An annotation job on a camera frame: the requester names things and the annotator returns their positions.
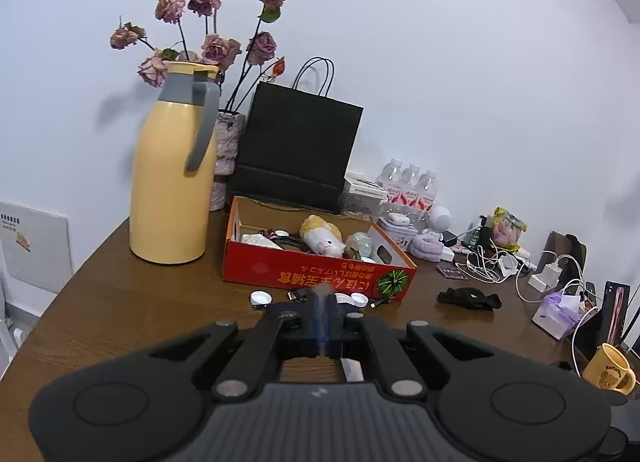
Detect white round cap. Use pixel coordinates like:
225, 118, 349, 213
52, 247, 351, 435
350, 293, 369, 308

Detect white sheep plush toy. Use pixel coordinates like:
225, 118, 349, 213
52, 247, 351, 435
299, 214, 346, 259

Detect red cardboard box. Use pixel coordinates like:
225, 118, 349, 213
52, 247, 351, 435
222, 197, 418, 300

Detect purple knitted scrunchie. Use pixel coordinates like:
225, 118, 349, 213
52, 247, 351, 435
408, 234, 444, 263

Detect white tin box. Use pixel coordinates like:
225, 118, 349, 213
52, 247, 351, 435
378, 217, 418, 250

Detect white earbuds case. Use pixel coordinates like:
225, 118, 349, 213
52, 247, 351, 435
386, 212, 411, 226

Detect white round lamp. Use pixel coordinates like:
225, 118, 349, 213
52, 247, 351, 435
423, 204, 451, 238

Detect clear container of nuts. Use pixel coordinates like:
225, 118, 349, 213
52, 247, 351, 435
340, 193, 382, 219

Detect colourful snack packet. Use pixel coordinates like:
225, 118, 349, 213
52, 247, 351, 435
491, 207, 527, 251

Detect water bottle right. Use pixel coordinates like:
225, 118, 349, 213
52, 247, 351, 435
416, 170, 438, 223

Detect white red book box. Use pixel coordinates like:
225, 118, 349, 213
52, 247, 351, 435
344, 172, 386, 200

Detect yellow mug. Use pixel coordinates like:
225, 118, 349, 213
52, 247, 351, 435
582, 343, 637, 396

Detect yellow thermos jug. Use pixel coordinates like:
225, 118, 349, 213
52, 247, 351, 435
129, 62, 221, 265

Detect black paper shopping bag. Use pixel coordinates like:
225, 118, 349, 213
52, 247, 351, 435
229, 56, 363, 213

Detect dried pink rose bouquet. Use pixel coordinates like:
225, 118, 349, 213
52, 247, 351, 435
110, 0, 289, 111

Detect black fabric strap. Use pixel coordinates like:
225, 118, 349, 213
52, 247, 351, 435
436, 285, 504, 312

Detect white charger cables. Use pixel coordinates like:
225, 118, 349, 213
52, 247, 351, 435
451, 226, 601, 333

